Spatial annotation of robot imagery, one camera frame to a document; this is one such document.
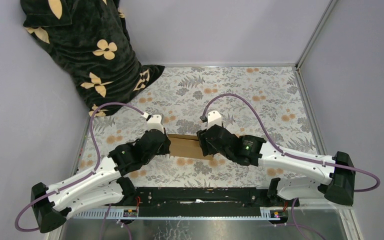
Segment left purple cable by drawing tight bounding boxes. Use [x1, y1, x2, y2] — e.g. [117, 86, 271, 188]
[14, 101, 151, 240]

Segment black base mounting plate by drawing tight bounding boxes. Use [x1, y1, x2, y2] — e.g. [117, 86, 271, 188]
[115, 187, 300, 218]

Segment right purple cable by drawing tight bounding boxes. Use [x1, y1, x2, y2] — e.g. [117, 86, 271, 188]
[200, 93, 381, 240]

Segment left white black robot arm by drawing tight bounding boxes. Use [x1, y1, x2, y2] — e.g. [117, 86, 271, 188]
[31, 129, 171, 233]

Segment floral patterned table mat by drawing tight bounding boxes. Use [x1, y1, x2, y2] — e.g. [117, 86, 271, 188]
[74, 66, 328, 188]

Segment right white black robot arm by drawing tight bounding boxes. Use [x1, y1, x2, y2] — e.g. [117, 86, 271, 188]
[196, 125, 356, 207]

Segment aluminium frame rail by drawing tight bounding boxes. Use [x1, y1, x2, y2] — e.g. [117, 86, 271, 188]
[44, 186, 365, 240]

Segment black floral plush blanket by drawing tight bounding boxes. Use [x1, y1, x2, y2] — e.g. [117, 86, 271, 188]
[20, 0, 165, 117]

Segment purple cable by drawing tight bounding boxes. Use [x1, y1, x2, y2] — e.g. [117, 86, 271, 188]
[200, 93, 381, 240]
[14, 101, 151, 240]

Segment brown cardboard paper box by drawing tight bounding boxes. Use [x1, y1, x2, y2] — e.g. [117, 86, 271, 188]
[168, 134, 214, 161]

